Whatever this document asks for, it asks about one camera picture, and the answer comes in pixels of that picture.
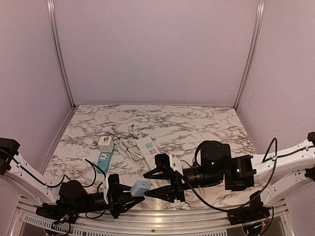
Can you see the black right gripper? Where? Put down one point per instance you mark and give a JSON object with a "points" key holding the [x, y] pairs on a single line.
{"points": [[171, 192]]}

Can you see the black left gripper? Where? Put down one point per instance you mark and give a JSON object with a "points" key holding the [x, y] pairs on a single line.
{"points": [[115, 203]]}

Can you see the light blue plug adapter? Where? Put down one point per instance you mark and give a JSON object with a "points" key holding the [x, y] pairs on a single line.
{"points": [[139, 189]]}

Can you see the white multicolour power strip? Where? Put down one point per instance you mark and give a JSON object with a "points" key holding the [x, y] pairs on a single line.
{"points": [[150, 150]]}

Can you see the teal power strip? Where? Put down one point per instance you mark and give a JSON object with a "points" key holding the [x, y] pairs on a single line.
{"points": [[104, 161]]}

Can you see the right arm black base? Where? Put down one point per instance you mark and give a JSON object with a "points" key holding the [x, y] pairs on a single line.
{"points": [[254, 211]]}

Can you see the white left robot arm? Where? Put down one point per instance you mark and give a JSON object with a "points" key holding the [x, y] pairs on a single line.
{"points": [[30, 183]]}

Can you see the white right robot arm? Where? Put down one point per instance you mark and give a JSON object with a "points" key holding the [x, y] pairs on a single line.
{"points": [[283, 170]]}

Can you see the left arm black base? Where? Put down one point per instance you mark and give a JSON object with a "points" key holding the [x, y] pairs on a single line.
{"points": [[60, 212]]}

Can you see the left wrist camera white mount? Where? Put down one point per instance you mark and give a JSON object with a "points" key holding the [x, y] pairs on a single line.
{"points": [[105, 186]]}

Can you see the white strip cable plug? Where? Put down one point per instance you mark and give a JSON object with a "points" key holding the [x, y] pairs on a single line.
{"points": [[134, 133]]}

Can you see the aluminium front rail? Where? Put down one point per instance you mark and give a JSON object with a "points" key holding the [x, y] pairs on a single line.
{"points": [[204, 222]]}

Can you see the left aluminium frame post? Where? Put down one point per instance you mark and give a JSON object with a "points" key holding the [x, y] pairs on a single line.
{"points": [[58, 49]]}

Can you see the aluminium frame post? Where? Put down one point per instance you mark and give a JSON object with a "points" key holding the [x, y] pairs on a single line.
{"points": [[251, 54], [58, 49]]}

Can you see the right aluminium frame post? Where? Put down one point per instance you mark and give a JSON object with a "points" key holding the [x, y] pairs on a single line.
{"points": [[251, 54]]}

